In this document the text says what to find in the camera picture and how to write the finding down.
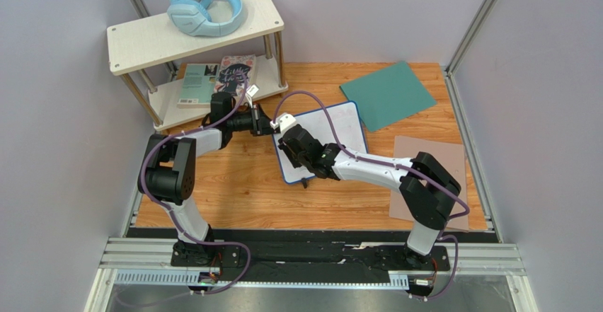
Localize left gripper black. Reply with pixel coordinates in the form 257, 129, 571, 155
227, 103, 284, 137

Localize blue framed whiteboard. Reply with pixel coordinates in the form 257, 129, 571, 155
272, 101, 368, 185

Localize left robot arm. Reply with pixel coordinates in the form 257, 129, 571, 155
137, 93, 275, 261

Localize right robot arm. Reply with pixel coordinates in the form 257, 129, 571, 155
278, 124, 461, 256

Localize Little Women book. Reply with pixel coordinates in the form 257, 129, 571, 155
214, 54, 257, 96

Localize teal paperback book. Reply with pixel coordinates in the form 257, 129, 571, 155
176, 64, 219, 109

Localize teal green mat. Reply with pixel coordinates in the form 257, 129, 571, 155
340, 62, 437, 132

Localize pinkish beige mat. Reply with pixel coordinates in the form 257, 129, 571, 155
389, 136, 468, 222

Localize light blue headphones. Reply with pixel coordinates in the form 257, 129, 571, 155
166, 0, 245, 37

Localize white two-tier shelf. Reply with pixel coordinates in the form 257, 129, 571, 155
107, 0, 289, 131

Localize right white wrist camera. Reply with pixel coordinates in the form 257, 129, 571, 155
270, 113, 297, 134

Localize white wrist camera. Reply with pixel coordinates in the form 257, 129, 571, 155
270, 113, 297, 134
246, 84, 259, 98

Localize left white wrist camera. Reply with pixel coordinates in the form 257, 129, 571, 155
246, 84, 259, 98

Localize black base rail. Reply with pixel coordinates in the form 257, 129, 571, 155
126, 228, 454, 284

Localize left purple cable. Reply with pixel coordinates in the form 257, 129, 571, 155
139, 69, 260, 296

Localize purple cable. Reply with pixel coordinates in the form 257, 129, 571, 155
139, 69, 260, 296
272, 90, 471, 301

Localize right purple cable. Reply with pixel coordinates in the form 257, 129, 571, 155
272, 90, 471, 301

